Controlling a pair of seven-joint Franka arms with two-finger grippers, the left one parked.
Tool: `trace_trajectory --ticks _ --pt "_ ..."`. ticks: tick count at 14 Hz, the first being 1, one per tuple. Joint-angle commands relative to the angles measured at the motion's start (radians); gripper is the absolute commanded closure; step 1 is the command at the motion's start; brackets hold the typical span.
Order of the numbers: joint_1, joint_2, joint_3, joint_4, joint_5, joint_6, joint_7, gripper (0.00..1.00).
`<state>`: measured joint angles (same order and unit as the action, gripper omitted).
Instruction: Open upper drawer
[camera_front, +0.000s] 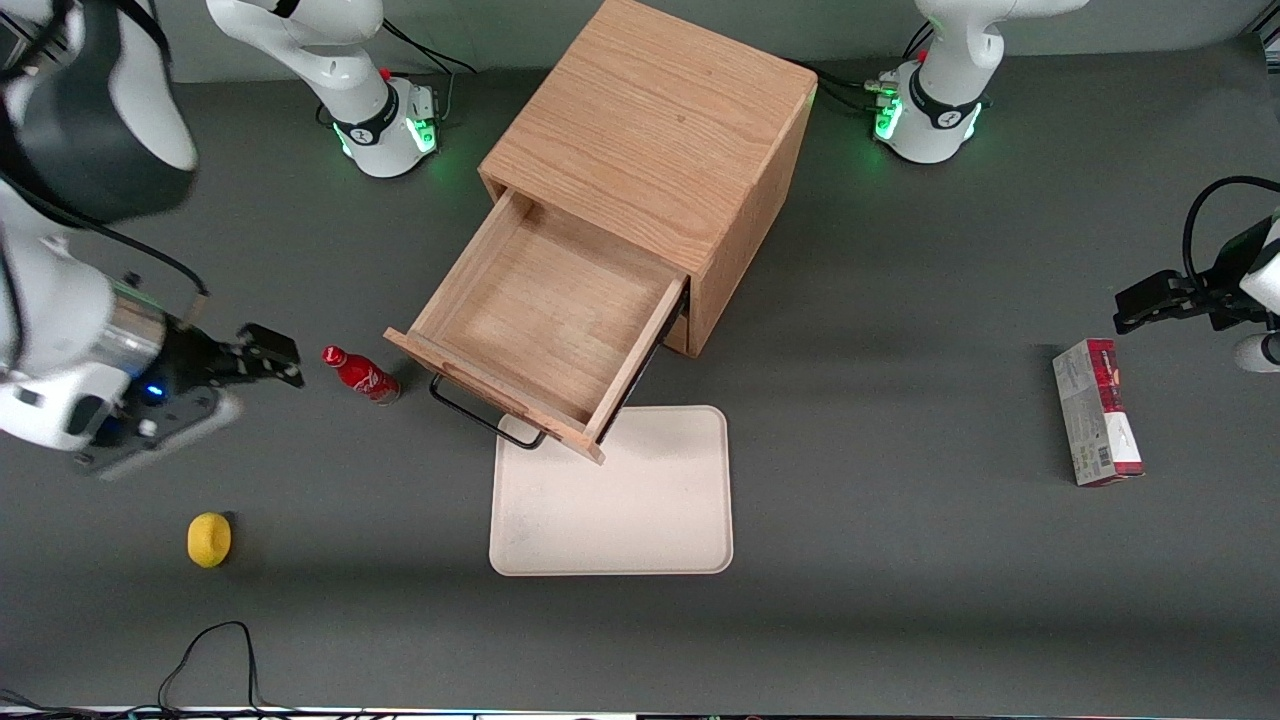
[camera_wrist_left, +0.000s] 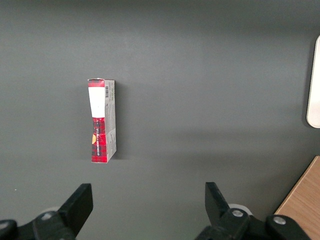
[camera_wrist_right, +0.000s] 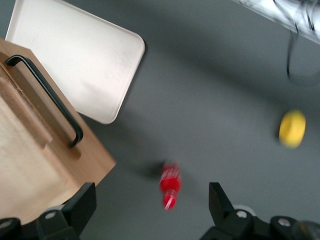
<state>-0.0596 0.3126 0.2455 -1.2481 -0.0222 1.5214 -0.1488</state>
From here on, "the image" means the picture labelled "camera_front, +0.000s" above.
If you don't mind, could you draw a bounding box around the black looped gripper cable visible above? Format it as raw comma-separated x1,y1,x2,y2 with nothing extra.
1182,175,1280,293

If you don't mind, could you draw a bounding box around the black arm base cable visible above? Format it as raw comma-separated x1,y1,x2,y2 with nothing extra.
378,20,479,123
795,22,936,113

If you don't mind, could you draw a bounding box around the black cable on table edge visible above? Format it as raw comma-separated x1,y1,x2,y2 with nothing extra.
0,620,301,720

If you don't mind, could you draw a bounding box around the wooden drawer front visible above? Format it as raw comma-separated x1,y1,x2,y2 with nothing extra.
655,300,694,357

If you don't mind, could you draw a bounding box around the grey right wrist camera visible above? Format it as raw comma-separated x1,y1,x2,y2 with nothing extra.
72,384,244,483

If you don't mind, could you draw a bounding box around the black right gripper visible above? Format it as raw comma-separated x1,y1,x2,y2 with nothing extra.
148,322,306,403

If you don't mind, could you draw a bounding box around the black left arm base cable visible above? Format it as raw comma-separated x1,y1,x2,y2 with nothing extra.
795,22,936,113

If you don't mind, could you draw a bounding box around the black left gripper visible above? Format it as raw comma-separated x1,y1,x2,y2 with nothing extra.
1112,218,1280,337

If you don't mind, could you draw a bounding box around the black right arm wrist cable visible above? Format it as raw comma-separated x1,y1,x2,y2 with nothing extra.
0,170,213,326

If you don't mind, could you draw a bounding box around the yellow lemon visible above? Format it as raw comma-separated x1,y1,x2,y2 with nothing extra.
186,512,234,570

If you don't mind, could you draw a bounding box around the black metal drawer handle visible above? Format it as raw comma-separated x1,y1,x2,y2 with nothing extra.
429,371,550,452

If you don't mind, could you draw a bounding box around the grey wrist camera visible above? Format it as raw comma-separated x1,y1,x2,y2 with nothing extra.
1231,332,1280,374
72,384,244,483

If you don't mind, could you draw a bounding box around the red soda bottle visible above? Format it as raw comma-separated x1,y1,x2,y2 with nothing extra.
320,345,403,406

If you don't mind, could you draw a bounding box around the cream rectangular tray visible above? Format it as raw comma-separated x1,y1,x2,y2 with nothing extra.
488,404,735,578

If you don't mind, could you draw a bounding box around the wooden drawer with inside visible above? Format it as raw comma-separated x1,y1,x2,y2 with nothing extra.
383,187,693,467

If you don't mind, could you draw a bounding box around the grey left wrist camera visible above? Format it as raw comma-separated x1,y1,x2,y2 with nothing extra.
1231,332,1280,374

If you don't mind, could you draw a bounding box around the black right arm base cable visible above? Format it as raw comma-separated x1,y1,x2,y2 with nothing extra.
378,20,479,123

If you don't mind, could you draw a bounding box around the grey and red carton box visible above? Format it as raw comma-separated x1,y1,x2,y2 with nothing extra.
1051,338,1146,489

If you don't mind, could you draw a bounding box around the wooden drawer cabinet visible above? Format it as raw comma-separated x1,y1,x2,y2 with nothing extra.
478,0,820,360

